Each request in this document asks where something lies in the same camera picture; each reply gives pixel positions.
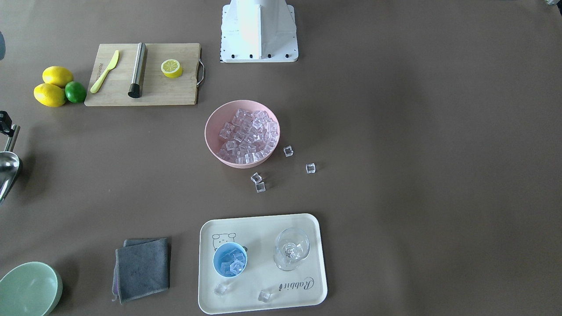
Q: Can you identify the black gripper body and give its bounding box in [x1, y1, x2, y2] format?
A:
[0, 111, 13, 137]

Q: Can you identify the stainless steel ice scoop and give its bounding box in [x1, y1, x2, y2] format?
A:
[0, 124, 22, 205]

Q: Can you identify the pink bowl of ice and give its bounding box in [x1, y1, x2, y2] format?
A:
[204, 100, 281, 169]

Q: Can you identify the loose ice cube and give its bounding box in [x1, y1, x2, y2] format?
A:
[283, 146, 294, 157]
[305, 163, 317, 174]
[255, 182, 267, 193]
[250, 172, 263, 184]

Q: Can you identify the blue plastic cup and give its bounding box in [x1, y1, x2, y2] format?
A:
[213, 242, 248, 278]

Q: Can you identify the ice cube on tray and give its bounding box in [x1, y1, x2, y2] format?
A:
[258, 290, 272, 303]
[213, 283, 228, 296]

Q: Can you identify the yellow lemon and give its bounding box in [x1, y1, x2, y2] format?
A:
[33, 83, 67, 107]
[42, 66, 74, 89]

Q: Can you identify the green lime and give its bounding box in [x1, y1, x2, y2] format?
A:
[64, 81, 87, 104]

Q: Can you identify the yellow plastic knife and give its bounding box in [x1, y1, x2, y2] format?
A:
[90, 50, 120, 93]

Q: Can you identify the steel muddler black tip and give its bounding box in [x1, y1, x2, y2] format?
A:
[128, 43, 147, 98]

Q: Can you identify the bamboo cutting board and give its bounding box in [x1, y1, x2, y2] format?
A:
[84, 43, 205, 107]

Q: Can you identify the mint green bowl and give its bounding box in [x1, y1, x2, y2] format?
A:
[0, 262, 64, 316]

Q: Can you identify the grey folded cloth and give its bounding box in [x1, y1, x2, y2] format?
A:
[112, 238, 170, 304]

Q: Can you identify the clear wine glass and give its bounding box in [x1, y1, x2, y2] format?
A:
[274, 227, 310, 271]

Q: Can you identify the cream serving tray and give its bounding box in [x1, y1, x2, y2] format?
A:
[198, 213, 328, 315]

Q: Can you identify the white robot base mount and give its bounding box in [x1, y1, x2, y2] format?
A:
[220, 0, 299, 63]

